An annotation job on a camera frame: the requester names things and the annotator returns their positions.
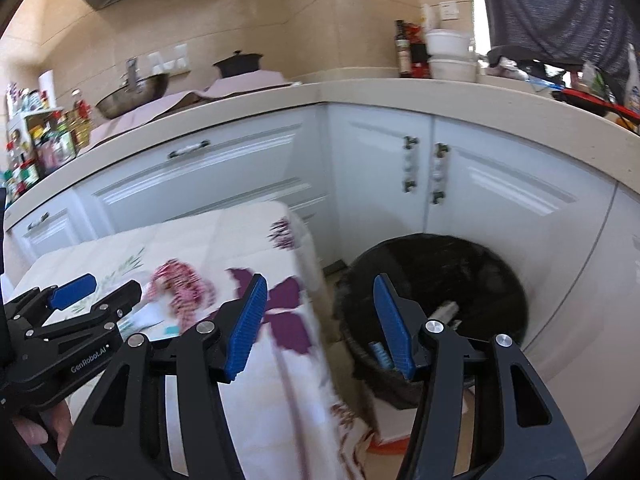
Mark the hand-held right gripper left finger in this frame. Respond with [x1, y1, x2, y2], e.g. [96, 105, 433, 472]
[54, 273, 269, 480]

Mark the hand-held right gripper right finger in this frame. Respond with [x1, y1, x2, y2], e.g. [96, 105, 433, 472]
[372, 273, 589, 480]

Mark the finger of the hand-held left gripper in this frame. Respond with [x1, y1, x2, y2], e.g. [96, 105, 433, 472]
[4, 273, 98, 328]
[20, 280, 144, 343]

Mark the black trash bin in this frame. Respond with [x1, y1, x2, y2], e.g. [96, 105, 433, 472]
[332, 234, 530, 410]

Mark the person's left hand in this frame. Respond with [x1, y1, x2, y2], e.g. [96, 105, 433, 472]
[12, 400, 73, 456]

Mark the red checked ribbon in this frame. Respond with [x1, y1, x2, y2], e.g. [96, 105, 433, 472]
[147, 259, 217, 328]

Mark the floral tablecloth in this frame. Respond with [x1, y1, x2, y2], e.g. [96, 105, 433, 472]
[10, 200, 381, 480]

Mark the white cardboard box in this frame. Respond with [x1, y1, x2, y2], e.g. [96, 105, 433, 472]
[372, 387, 472, 445]

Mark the group of condiment bottles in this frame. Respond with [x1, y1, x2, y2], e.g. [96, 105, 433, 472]
[2, 80, 93, 201]

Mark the pink stove cloth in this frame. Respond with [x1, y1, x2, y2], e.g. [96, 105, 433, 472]
[87, 70, 301, 148]

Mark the steel wok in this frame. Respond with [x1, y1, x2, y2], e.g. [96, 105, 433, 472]
[95, 57, 171, 120]

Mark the black lidded pot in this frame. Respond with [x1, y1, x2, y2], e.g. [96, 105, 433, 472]
[212, 50, 263, 79]

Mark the white lidded container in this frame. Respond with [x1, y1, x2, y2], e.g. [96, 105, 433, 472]
[424, 29, 473, 58]
[427, 56, 478, 82]

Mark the red snack packet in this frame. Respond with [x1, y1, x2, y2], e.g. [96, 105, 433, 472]
[407, 22, 430, 78]

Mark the dark glass bottle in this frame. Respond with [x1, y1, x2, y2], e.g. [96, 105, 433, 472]
[394, 20, 412, 78]

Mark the green white packet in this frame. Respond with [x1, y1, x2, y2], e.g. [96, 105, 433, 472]
[575, 60, 616, 101]

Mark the white spray bottle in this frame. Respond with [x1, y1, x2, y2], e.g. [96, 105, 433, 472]
[625, 42, 640, 116]

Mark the dark curtain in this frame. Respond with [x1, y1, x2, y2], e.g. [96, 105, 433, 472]
[472, 0, 640, 103]

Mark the white cabinet door handle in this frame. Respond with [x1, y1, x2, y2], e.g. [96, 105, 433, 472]
[402, 136, 421, 193]
[431, 143, 450, 205]

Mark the white wall hook rack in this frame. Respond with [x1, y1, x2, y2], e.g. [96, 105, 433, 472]
[149, 44, 191, 73]

